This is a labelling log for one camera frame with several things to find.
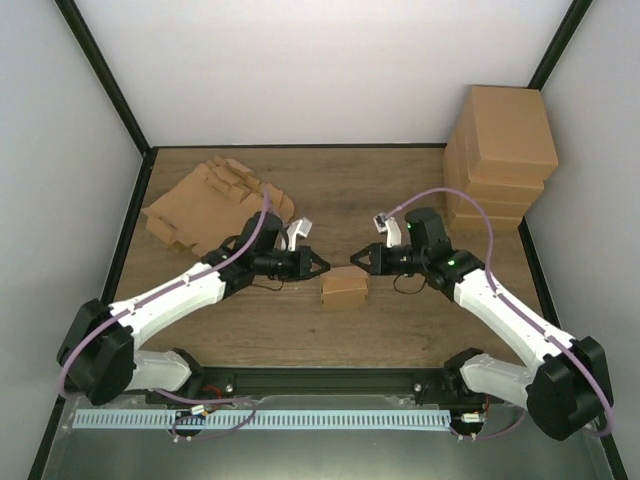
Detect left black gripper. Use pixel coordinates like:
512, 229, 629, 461
255, 246, 331, 283

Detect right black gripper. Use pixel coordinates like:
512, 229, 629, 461
351, 242, 428, 276

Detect brown cardboard box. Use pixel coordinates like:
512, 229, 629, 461
320, 266, 370, 310

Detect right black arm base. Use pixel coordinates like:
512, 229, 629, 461
411, 348, 488, 409

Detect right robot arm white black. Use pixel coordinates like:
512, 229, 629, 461
350, 207, 614, 441

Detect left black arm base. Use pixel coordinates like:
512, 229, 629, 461
145, 349, 237, 408

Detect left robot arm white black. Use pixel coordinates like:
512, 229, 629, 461
57, 211, 330, 406

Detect bottom folded cardboard box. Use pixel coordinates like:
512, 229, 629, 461
447, 200, 523, 231

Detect folded cardboard box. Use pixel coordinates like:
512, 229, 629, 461
443, 141, 544, 204
444, 171, 544, 217
447, 200, 523, 231
456, 85, 558, 182

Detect top folded cardboard box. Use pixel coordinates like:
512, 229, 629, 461
456, 85, 558, 182

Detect stack of flat cardboard blanks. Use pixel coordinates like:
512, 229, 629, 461
143, 156, 295, 257

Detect clear acrylic plate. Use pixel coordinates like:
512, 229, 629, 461
42, 420, 614, 479

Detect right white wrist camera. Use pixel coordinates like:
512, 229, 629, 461
373, 213, 402, 248

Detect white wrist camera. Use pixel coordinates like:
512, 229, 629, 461
283, 217, 313, 252
373, 213, 402, 248

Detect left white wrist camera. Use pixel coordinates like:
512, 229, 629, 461
283, 217, 313, 252

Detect light blue slotted cable duct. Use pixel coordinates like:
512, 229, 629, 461
72, 409, 451, 432

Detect black aluminium frame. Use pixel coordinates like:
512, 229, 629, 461
27, 1, 629, 479

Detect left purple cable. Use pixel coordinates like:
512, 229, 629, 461
58, 188, 274, 441

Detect purple cable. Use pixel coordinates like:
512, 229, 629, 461
384, 187, 615, 441
58, 188, 274, 441

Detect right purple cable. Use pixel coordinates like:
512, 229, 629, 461
384, 187, 615, 441

